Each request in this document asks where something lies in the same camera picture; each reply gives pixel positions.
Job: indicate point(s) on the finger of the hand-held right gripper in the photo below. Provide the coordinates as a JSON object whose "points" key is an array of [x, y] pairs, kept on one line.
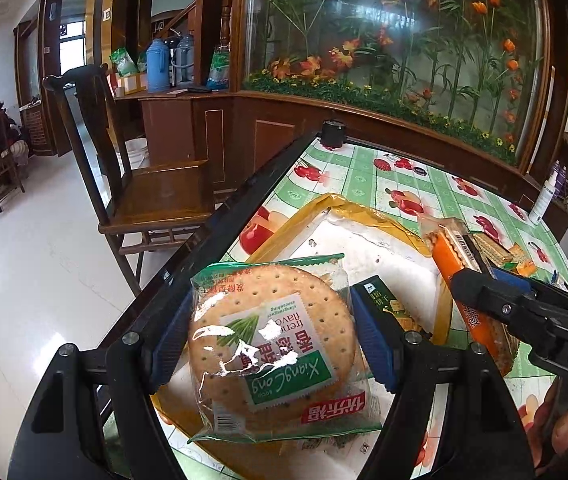
{"points": [[489, 297], [511, 278]]}

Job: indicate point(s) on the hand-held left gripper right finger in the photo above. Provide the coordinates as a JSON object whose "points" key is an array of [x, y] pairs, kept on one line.
{"points": [[376, 340]]}

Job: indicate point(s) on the dark wooden chair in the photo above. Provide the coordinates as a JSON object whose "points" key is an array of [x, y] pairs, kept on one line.
{"points": [[158, 195]]}

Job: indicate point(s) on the brown cracker packet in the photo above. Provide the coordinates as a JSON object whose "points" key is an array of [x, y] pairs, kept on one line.
{"points": [[491, 249]]}

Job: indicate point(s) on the glass flower display cabinet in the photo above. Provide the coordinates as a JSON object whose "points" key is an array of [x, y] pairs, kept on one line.
{"points": [[414, 60]]}

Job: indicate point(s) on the small cardboard box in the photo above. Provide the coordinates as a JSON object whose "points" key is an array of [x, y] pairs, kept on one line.
{"points": [[128, 85]]}

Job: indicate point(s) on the person's right hand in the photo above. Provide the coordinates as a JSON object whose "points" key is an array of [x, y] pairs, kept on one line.
{"points": [[566, 425]]}

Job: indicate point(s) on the white bucket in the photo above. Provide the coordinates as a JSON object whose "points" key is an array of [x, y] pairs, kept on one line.
{"points": [[136, 152]]}

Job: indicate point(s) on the blue thermos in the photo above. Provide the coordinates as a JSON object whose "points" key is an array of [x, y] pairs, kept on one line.
{"points": [[157, 67]]}

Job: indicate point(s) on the white spray bottle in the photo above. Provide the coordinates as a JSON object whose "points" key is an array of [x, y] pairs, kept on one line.
{"points": [[544, 200]]}

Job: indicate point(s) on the green fruit print tablecloth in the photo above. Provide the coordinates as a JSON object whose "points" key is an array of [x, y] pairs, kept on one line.
{"points": [[359, 180]]}

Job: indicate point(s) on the round cracker packet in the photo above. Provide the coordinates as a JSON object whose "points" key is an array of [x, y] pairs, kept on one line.
{"points": [[269, 340]]}

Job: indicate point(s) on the small black round object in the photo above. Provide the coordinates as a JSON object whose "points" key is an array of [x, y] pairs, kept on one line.
{"points": [[333, 135]]}

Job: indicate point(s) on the green white bag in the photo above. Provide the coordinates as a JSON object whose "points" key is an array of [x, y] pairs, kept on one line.
{"points": [[123, 62]]}

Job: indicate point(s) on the low wooden cabinet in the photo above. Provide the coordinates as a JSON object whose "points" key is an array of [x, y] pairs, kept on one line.
{"points": [[173, 130]]}

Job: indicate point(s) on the dark green biscuit packet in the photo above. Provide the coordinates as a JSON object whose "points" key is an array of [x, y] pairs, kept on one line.
{"points": [[379, 296]]}

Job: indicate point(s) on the yellow rectangular tray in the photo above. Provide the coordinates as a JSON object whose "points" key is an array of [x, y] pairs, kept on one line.
{"points": [[379, 240]]}

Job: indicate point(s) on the orange cracker packet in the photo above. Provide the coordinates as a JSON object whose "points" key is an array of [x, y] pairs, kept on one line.
{"points": [[451, 260], [521, 261]]}

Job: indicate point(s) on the grey thermos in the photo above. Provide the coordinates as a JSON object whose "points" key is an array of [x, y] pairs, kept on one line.
{"points": [[182, 60]]}

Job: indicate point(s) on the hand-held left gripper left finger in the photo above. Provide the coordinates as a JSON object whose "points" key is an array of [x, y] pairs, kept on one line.
{"points": [[171, 345]]}

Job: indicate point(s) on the green label bottle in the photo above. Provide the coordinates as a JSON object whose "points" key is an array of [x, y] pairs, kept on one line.
{"points": [[218, 69]]}

